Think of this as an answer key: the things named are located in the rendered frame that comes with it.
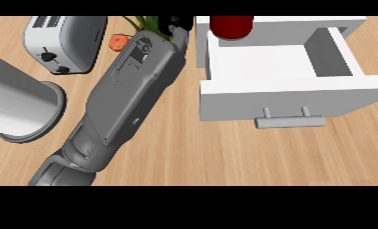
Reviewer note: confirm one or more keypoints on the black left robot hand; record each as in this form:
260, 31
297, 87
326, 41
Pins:
177, 22

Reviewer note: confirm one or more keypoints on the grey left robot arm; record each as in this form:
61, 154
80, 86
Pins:
133, 86

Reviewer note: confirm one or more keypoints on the white open drawer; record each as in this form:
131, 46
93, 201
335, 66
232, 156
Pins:
275, 83

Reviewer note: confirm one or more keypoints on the orange flower with green leaves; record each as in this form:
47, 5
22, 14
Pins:
120, 42

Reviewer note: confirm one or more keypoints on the white cabinet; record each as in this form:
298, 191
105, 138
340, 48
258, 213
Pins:
289, 26

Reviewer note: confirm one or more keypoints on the silver toaster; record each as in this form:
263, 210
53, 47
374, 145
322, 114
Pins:
68, 41

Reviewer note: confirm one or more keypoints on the grey metal pot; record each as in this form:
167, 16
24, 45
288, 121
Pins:
24, 108

